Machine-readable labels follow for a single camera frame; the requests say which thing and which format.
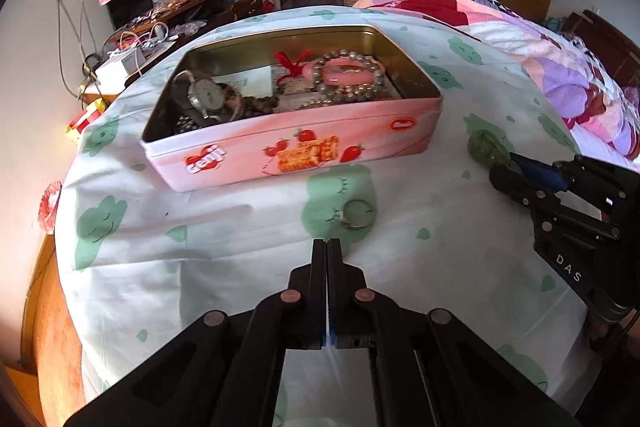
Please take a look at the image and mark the wooden television cabinet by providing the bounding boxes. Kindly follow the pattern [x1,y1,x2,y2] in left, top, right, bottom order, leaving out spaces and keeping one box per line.
[80,0,277,108]

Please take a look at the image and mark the white cardboard box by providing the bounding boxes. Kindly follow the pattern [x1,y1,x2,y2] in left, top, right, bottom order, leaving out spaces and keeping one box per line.
[95,48,146,82]

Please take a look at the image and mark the pink bangle with red ribbon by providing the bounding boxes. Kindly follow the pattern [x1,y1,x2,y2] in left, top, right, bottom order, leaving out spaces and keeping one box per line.
[274,51,387,90]

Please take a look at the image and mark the pink cookie tin box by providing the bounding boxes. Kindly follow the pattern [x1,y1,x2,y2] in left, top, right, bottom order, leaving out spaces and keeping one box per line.
[141,26,443,192]

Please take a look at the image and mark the pink patchwork quilt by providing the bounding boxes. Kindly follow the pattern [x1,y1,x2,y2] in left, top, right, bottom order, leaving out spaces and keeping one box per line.
[352,0,640,160]

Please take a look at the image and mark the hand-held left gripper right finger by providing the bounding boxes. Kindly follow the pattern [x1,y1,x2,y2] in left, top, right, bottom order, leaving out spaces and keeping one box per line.
[327,238,583,427]

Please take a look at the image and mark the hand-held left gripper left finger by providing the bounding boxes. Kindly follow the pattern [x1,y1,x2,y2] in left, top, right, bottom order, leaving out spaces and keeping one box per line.
[62,238,329,427]

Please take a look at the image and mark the grey metallic bead bracelet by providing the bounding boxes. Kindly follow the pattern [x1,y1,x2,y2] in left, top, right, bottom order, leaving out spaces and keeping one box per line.
[311,49,386,104]

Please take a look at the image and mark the red and yellow paper bag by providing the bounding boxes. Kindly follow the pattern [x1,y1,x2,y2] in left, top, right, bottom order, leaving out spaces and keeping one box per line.
[66,98,108,146]

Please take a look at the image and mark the green jade bracelet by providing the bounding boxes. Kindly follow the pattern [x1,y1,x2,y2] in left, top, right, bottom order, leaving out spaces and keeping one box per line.
[467,130,512,168]

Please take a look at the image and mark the black hanging cables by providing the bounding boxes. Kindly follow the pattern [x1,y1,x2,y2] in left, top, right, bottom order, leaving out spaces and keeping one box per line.
[56,0,102,98]

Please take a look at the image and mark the dark wooden headboard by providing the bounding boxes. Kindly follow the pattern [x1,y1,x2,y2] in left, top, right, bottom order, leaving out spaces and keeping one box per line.
[560,9,640,92]

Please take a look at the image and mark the silver wristwatch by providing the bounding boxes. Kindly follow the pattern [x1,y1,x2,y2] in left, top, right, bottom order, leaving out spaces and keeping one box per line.
[170,71,232,128]

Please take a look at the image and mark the white bin with red liner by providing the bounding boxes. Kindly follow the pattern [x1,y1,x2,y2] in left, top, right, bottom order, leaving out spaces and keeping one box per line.
[37,179,64,236]

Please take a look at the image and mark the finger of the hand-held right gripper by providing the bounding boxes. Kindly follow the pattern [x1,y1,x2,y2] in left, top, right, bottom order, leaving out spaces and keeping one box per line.
[489,164,540,208]
[510,153,576,194]

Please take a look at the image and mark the printed paper leaflet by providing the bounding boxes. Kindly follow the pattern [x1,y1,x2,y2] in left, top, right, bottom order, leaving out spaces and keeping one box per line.
[215,66,401,112]

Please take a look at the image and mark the white power strip with cables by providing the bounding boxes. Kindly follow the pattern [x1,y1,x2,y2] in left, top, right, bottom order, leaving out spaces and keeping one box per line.
[117,22,174,50]

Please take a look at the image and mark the metal ring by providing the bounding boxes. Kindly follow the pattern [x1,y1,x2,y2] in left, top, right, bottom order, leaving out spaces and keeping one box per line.
[341,199,376,231]

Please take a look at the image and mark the brown wooden bead bracelet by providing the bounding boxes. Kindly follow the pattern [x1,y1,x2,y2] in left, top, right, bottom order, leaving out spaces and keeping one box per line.
[220,87,281,122]

